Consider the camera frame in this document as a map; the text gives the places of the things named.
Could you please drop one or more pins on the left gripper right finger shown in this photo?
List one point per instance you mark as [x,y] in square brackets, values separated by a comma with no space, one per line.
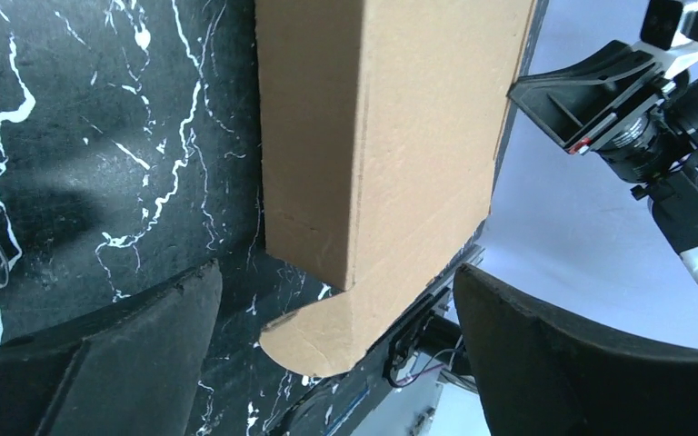
[542,370]

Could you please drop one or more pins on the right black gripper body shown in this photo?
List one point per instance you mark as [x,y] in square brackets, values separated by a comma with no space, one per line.
[644,136]

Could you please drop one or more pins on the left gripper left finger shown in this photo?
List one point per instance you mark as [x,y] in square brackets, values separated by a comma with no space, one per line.
[130,368]

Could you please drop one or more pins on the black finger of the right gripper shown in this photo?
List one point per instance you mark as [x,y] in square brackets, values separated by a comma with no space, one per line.
[576,105]

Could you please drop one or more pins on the brown cardboard box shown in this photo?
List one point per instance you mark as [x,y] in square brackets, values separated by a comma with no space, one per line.
[381,123]

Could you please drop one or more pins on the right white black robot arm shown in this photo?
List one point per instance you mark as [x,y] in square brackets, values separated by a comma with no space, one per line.
[673,199]

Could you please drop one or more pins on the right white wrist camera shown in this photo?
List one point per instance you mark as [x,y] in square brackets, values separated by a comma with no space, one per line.
[669,34]

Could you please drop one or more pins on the aluminium rail base frame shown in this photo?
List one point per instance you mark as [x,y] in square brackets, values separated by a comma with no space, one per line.
[421,342]

